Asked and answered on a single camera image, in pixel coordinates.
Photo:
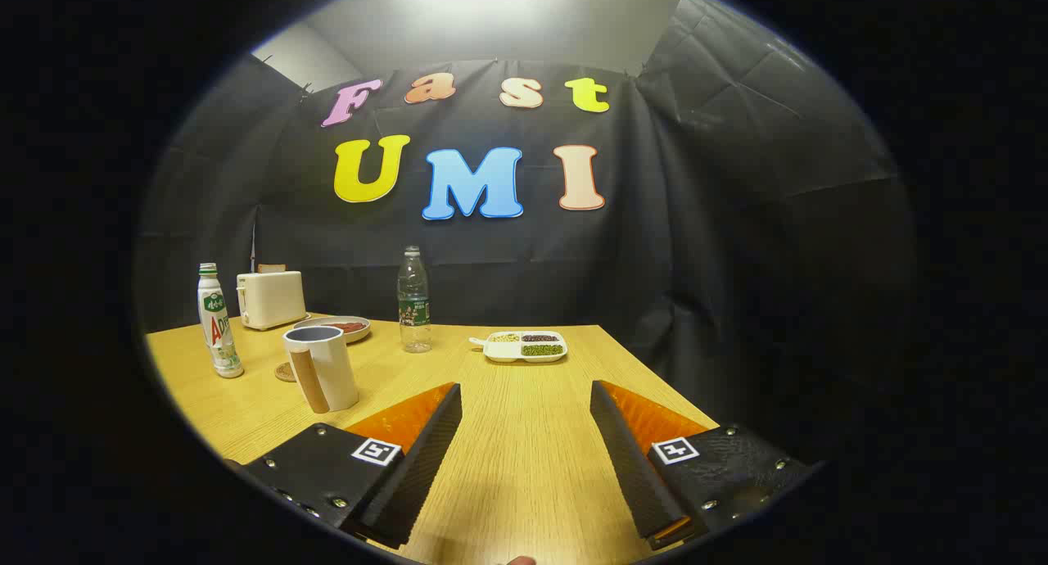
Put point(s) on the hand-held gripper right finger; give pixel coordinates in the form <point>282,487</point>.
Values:
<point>630,475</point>

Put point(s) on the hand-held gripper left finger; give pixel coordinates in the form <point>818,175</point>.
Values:
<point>417,475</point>

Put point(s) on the round cork coaster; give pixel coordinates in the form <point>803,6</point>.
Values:
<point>283,374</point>

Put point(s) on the white juice bottle green label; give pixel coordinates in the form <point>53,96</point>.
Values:
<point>219,327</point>

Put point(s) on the clear plastic water bottle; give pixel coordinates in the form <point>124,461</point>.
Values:
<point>414,303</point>

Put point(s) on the wooden table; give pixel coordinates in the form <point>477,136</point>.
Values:
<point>524,401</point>

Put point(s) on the white divided bean tray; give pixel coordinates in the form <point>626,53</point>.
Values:
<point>501,350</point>

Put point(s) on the red meat slices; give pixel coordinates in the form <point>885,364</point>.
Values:
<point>345,327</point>

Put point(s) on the round grey plate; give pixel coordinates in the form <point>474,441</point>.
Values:
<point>315,323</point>

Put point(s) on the cream toaster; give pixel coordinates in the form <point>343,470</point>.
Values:
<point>274,299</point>

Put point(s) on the toast bread slice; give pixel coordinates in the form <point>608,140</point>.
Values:
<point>271,268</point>

